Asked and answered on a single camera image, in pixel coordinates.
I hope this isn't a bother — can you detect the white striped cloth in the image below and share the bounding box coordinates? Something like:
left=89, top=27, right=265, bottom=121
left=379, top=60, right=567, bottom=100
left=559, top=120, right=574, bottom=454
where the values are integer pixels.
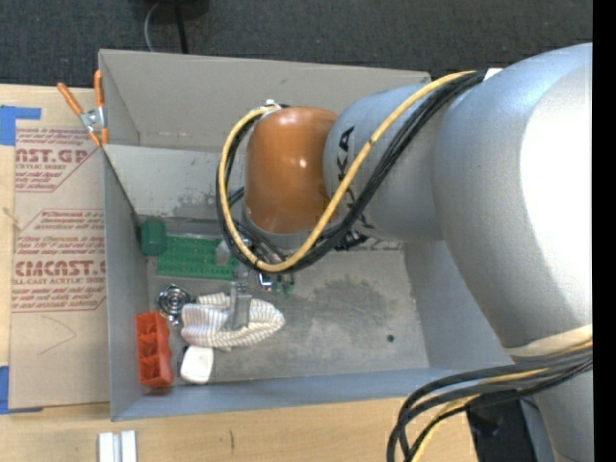
left=179, top=292, right=287, bottom=353

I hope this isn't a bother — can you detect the brown cardboard board red print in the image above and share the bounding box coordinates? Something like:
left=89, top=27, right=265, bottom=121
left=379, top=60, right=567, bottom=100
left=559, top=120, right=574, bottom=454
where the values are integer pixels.
left=8, top=83, right=113, bottom=411

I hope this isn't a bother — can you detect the grey metal bin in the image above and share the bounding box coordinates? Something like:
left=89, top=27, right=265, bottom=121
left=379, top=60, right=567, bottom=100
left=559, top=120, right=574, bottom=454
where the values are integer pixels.
left=97, top=49, right=517, bottom=423

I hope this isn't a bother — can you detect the white rounded block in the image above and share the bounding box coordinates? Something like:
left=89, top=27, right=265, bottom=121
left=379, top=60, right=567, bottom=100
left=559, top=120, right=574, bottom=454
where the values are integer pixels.
left=179, top=345, right=216, bottom=386

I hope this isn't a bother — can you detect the dark green cup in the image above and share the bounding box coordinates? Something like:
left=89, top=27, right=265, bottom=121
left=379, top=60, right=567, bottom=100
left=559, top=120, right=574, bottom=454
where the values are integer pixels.
left=140, top=218, right=167, bottom=257

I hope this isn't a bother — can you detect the dark green flat block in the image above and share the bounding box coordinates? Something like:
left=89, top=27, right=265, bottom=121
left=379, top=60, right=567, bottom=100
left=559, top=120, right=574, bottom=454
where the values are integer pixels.
left=155, top=232, right=240, bottom=279

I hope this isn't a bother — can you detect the silver metal spiral coil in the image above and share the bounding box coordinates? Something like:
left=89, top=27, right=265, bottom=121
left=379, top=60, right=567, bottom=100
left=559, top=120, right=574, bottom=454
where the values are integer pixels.
left=157, top=282, right=197, bottom=327

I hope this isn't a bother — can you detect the red plastic block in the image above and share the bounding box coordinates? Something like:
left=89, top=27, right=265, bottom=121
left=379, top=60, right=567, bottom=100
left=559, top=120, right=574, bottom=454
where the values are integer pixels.
left=134, top=311, right=175, bottom=390

